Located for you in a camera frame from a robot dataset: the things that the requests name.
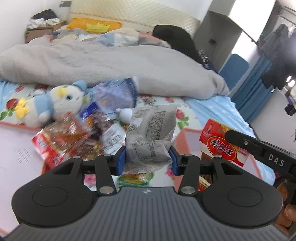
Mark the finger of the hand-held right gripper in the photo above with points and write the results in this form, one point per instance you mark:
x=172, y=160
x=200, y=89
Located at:
x=242, y=140

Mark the person's right hand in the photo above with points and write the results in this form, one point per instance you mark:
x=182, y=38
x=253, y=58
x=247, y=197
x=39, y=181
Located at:
x=290, y=215

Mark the green and yellow snack packet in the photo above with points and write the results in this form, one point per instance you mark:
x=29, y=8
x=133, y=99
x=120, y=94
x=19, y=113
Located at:
x=134, y=179

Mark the red chili strip packet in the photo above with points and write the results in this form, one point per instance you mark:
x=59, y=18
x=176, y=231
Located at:
x=62, y=139

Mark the blue and white snack packet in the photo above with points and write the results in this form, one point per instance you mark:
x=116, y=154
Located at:
x=108, y=136

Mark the floral bed sheet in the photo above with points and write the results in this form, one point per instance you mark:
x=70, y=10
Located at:
x=157, y=99

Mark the wall socket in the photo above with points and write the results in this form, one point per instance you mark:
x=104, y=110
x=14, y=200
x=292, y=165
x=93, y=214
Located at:
x=212, y=42

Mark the black clothing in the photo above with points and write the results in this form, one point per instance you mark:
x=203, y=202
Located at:
x=175, y=39

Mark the white bottle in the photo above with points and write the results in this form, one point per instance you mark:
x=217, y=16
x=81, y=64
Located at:
x=123, y=114

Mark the shallow pink box lid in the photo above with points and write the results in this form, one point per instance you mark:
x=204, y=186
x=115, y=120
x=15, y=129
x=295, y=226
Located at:
x=16, y=162

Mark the blue curtain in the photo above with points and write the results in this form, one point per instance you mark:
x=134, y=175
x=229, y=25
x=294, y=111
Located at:
x=254, y=92

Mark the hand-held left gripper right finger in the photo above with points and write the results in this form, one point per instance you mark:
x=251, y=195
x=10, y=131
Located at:
x=173, y=162

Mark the dark hanging clothes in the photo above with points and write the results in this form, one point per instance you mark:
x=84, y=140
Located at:
x=282, y=60

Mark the yellow pillow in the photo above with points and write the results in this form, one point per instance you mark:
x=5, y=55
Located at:
x=92, y=25

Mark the blue covered chair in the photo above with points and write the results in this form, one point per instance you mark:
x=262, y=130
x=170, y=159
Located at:
x=233, y=67

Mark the deep pink cardboard box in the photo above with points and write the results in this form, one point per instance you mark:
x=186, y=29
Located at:
x=192, y=143

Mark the patchwork quilt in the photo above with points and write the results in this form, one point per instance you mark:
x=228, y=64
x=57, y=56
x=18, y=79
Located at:
x=120, y=38

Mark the cream padded headboard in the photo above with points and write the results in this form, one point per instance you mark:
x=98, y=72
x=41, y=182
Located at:
x=150, y=16

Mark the blue star bed sheet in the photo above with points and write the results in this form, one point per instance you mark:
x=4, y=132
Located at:
x=219, y=109

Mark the brown cardboard box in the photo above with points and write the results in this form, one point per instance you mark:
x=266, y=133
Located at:
x=37, y=31

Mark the pile of clothes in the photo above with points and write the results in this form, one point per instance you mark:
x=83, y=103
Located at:
x=44, y=17

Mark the red packet with oval label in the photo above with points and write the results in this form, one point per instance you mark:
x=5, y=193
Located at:
x=219, y=148

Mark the wall switch panel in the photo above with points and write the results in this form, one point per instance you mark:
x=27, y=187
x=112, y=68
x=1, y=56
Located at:
x=64, y=4

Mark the grey clear snack packet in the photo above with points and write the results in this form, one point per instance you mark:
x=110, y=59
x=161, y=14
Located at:
x=150, y=129

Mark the grey blanket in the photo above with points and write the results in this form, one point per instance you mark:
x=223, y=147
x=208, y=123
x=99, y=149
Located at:
x=104, y=62

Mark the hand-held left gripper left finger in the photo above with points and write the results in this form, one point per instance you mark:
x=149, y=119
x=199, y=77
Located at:
x=121, y=160

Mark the large purple snack bag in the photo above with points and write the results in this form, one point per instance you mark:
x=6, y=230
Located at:
x=113, y=95

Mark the white and blue plush toy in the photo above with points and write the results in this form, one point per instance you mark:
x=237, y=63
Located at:
x=60, y=99

